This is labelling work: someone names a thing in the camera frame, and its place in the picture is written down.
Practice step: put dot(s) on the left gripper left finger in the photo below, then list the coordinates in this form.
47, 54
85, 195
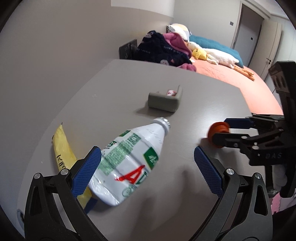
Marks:
73, 184

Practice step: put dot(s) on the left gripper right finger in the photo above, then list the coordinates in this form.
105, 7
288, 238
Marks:
224, 185

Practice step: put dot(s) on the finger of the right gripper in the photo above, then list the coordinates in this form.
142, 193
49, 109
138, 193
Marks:
231, 140
238, 123

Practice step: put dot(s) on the orange bottle cap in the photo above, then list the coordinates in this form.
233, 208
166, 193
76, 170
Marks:
215, 130

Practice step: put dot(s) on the orange bed cover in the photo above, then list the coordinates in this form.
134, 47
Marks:
256, 93

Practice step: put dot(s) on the yellow snack wrapper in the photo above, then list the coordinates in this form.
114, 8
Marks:
65, 159

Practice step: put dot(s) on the pink white foam mat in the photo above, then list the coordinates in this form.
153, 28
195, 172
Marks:
277, 204

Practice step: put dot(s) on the white AD milk bottle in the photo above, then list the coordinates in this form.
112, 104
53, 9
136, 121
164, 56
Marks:
127, 161

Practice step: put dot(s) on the white door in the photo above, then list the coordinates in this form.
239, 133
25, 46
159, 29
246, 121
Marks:
256, 38

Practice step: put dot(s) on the white goose plush toy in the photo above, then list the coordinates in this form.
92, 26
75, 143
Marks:
217, 57

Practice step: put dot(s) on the grey bedside table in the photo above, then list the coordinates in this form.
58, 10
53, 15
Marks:
147, 119

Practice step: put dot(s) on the yellow duck plush toy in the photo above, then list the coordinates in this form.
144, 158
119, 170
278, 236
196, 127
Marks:
200, 54

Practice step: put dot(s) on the grey phone stand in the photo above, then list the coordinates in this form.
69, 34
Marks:
165, 102

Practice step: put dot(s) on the pink cartoon blanket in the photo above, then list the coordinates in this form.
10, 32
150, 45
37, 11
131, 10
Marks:
177, 42

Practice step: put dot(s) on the patchwork pillow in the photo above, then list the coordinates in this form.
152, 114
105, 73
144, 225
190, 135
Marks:
182, 30

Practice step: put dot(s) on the navy patterned pajamas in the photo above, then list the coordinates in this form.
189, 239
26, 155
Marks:
154, 48

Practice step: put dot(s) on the black wall socket panel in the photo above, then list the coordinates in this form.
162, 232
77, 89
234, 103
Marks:
127, 51

